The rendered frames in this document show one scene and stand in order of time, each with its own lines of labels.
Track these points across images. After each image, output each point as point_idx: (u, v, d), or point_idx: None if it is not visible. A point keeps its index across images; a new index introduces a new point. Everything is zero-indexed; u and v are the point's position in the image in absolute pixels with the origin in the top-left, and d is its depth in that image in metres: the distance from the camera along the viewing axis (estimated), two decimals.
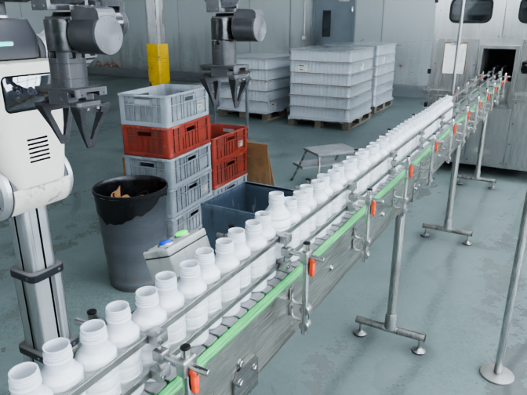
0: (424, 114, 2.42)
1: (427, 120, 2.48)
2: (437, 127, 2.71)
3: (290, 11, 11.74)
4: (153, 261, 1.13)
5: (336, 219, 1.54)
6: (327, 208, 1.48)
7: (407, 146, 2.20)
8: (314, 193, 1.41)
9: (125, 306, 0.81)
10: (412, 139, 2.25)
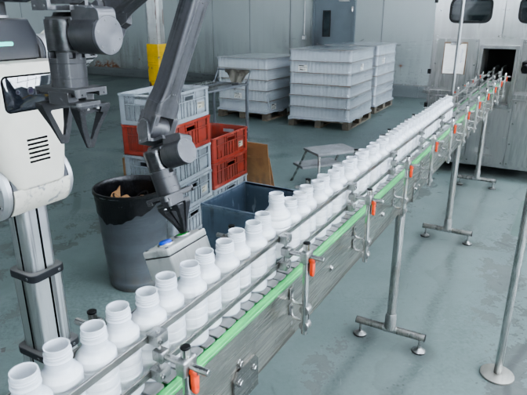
0: (424, 114, 2.42)
1: (427, 120, 2.48)
2: (437, 126, 2.71)
3: (290, 11, 11.74)
4: (153, 261, 1.13)
5: (336, 219, 1.54)
6: (328, 208, 1.48)
7: (407, 146, 2.20)
8: (314, 193, 1.41)
9: (125, 306, 0.81)
10: (412, 139, 2.25)
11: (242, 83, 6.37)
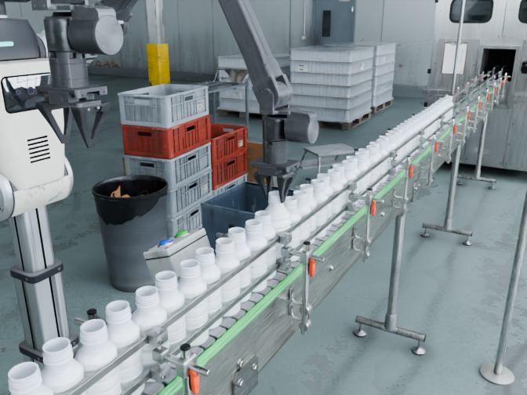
0: (424, 114, 2.42)
1: (427, 120, 2.48)
2: (437, 126, 2.71)
3: (290, 11, 11.74)
4: (153, 261, 1.13)
5: (336, 219, 1.54)
6: (328, 208, 1.48)
7: (407, 146, 2.20)
8: (314, 193, 1.41)
9: (125, 306, 0.81)
10: (412, 139, 2.25)
11: (242, 83, 6.37)
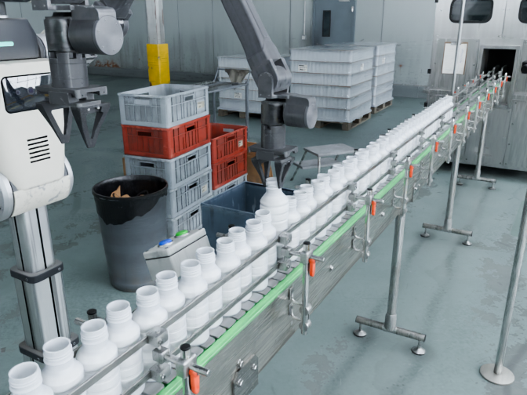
0: (424, 114, 2.42)
1: (427, 120, 2.48)
2: (437, 126, 2.71)
3: (290, 11, 11.74)
4: (153, 261, 1.13)
5: (336, 219, 1.54)
6: (328, 208, 1.48)
7: (407, 146, 2.20)
8: (314, 193, 1.41)
9: (125, 305, 0.82)
10: (412, 139, 2.25)
11: (242, 83, 6.37)
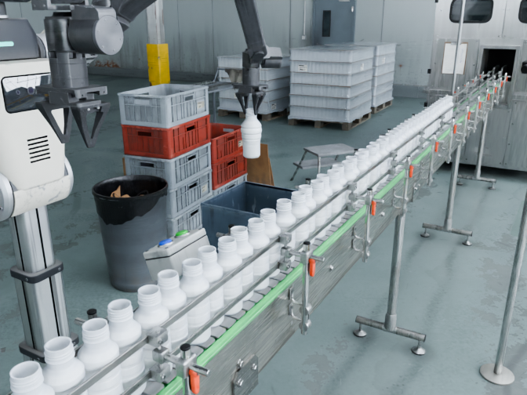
0: (424, 114, 2.42)
1: (427, 120, 2.48)
2: (437, 126, 2.71)
3: (290, 11, 11.74)
4: (153, 261, 1.13)
5: (336, 219, 1.54)
6: (326, 208, 1.47)
7: (407, 146, 2.20)
8: (314, 194, 1.41)
9: (126, 303, 0.82)
10: (412, 139, 2.25)
11: None
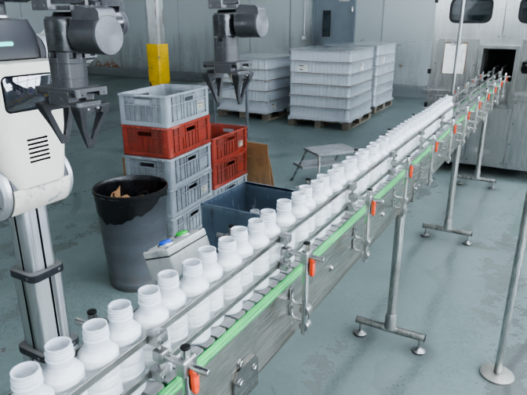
0: (424, 114, 2.42)
1: (427, 120, 2.48)
2: (437, 126, 2.71)
3: (290, 11, 11.74)
4: (153, 261, 1.13)
5: (336, 219, 1.54)
6: (326, 208, 1.47)
7: (407, 146, 2.20)
8: (314, 194, 1.41)
9: (126, 303, 0.82)
10: (412, 139, 2.25)
11: (242, 83, 6.37)
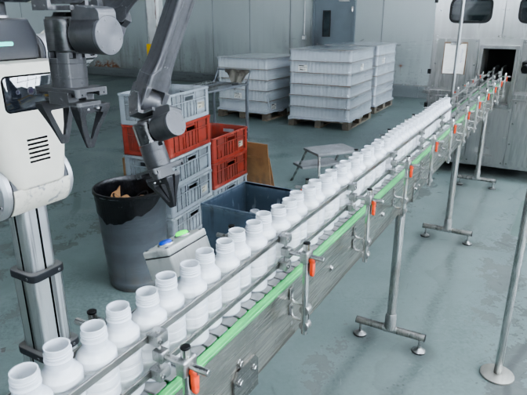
0: (421, 115, 2.38)
1: (423, 122, 2.43)
2: (435, 128, 2.66)
3: (290, 11, 11.74)
4: (153, 261, 1.13)
5: (331, 224, 1.49)
6: None
7: (403, 149, 2.15)
8: (308, 200, 1.36)
9: (125, 305, 0.81)
10: (408, 142, 2.20)
11: (242, 83, 6.37)
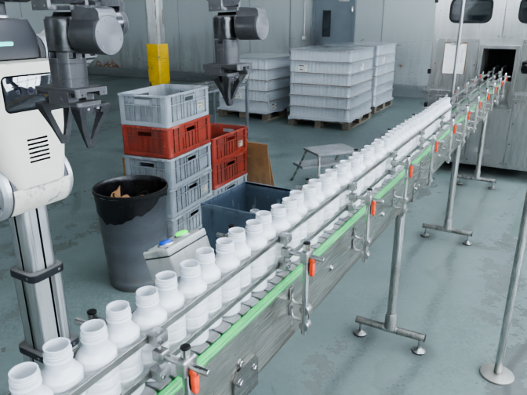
0: (421, 115, 2.38)
1: (423, 122, 2.43)
2: (435, 128, 2.66)
3: (290, 11, 11.74)
4: (153, 261, 1.13)
5: (331, 224, 1.49)
6: None
7: (403, 149, 2.15)
8: (308, 200, 1.36)
9: (125, 305, 0.81)
10: (408, 142, 2.20)
11: (242, 83, 6.37)
